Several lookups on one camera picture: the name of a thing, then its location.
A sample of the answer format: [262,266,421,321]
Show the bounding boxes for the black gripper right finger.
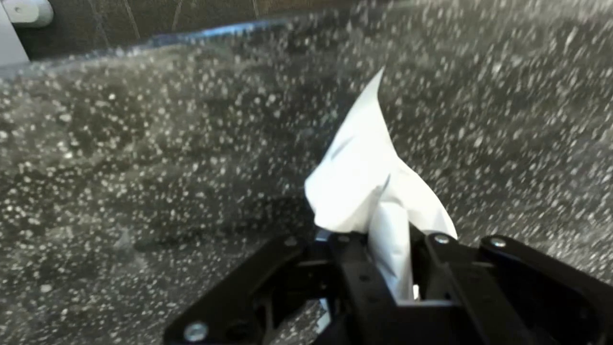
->
[407,222,613,345]

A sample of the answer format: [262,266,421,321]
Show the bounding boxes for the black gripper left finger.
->
[160,227,409,345]

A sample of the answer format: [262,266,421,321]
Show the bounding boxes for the small torn white paper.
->
[302,65,459,302]

